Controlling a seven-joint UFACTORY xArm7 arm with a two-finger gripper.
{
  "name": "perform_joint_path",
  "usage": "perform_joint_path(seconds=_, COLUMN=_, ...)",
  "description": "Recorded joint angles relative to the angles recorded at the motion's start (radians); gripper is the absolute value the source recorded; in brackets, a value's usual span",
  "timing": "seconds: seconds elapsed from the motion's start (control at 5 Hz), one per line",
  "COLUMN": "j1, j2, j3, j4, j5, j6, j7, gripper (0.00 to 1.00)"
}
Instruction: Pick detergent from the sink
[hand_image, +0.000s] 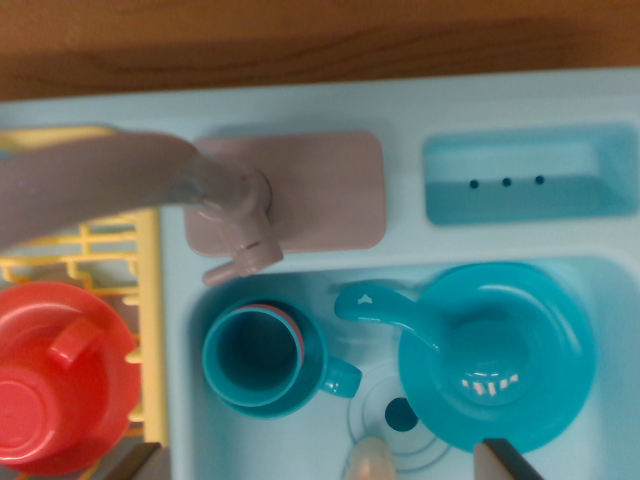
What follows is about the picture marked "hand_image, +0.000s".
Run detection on beige detergent bottle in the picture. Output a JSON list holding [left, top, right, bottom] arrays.
[[347, 435, 399, 480]]

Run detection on teal dish brush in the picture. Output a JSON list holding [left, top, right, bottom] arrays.
[[333, 280, 521, 401]]

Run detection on teal plastic plate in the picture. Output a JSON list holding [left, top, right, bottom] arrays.
[[397, 262, 599, 455]]

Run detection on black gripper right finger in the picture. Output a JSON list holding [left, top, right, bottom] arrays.
[[473, 437, 544, 480]]

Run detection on light blue toy sink unit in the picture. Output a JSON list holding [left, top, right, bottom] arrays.
[[0, 64, 640, 480]]

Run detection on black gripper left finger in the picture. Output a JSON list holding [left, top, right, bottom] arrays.
[[113, 442, 172, 480]]

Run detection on yellow plastic dish rack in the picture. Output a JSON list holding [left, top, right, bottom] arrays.
[[0, 124, 169, 454]]

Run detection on red plastic cup with handle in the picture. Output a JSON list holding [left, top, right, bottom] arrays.
[[0, 314, 109, 446]]

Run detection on teal mug with handle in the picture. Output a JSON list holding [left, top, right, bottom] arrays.
[[202, 301, 364, 421]]

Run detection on teal plastic tumbler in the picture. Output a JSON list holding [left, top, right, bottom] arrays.
[[202, 303, 304, 407]]

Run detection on grey toy faucet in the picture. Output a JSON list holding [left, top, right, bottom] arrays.
[[0, 127, 285, 289]]

